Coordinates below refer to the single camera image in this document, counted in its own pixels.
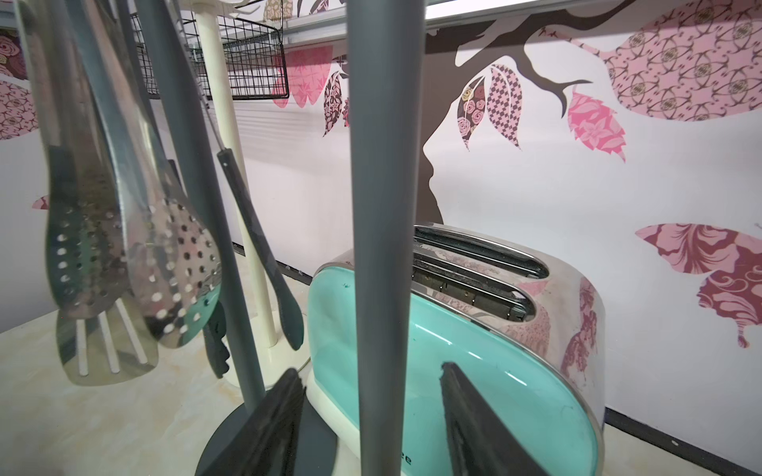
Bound grey utensil rack stand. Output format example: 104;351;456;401
133;0;341;476

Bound perforated steel tongs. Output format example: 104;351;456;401
14;1;222;348

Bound mint green toaster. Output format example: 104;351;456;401
304;222;607;476

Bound slotted steel spatula tongs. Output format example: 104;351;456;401
56;293;159;387

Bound cream utensil rack left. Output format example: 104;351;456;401
177;0;311;391

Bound aluminium frame rail back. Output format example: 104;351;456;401
273;1;565;49

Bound black silicone tip tongs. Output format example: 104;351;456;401
165;0;306;380

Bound black wire basket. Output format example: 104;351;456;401
131;10;290;100

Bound grey utensil rack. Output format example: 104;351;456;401
347;1;426;475

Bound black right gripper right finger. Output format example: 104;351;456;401
440;362;546;476

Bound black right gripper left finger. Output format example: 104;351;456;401
202;368;305;476

